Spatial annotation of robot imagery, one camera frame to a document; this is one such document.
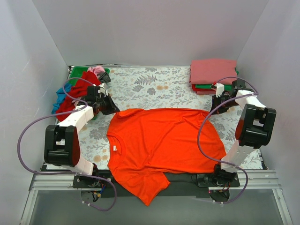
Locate green plastic bin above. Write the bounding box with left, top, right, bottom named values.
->
left=57, top=67, right=99, bottom=121

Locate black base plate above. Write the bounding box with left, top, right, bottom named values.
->
left=73, top=173, right=240, bottom=198

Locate red crumpled t shirt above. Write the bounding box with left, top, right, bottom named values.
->
left=54, top=71, right=101, bottom=113

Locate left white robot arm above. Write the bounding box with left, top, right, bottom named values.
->
left=44, top=86, right=120, bottom=188

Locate blue crumpled t shirt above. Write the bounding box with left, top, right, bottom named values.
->
left=52, top=83, right=73, bottom=114

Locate grey crumpled t shirt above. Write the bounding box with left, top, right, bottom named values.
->
left=98, top=72, right=111, bottom=83

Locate folded light pink t shirt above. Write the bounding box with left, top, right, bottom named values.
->
left=196, top=90, right=215, bottom=95

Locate pink crumpled t shirt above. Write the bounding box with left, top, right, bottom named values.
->
left=87, top=66, right=105, bottom=76

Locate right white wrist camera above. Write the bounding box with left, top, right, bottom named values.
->
left=211, top=82, right=225, bottom=98

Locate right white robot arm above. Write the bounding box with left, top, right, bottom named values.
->
left=211, top=79, right=277, bottom=186

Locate orange t shirt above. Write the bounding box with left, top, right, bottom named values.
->
left=107, top=108, right=226, bottom=205

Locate floral table cloth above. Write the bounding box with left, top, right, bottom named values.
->
left=48, top=65, right=267, bottom=171

